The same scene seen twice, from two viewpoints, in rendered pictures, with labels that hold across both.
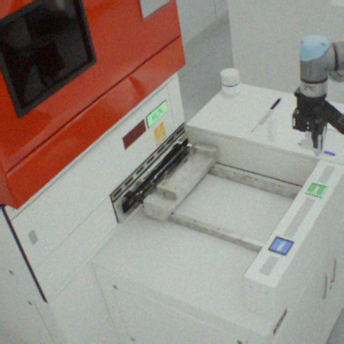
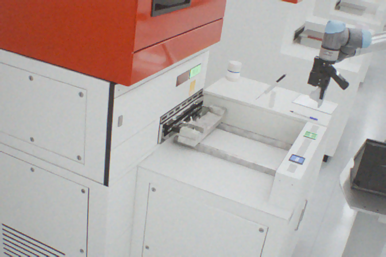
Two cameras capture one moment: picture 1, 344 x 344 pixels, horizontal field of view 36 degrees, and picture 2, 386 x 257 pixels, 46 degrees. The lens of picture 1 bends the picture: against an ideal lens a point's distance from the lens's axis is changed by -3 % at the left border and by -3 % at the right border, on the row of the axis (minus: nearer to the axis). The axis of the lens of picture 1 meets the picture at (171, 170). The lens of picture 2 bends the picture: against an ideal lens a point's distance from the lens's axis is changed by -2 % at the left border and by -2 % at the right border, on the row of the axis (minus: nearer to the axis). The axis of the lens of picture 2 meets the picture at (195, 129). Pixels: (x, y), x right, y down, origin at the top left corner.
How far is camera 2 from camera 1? 0.79 m
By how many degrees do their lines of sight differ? 20
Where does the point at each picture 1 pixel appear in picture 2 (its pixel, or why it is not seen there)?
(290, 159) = (284, 120)
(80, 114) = (173, 37)
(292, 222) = (299, 149)
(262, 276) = (290, 172)
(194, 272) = (223, 179)
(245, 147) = (249, 110)
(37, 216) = (126, 105)
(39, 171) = (146, 65)
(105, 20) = not seen: outside the picture
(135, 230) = (169, 151)
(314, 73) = (334, 42)
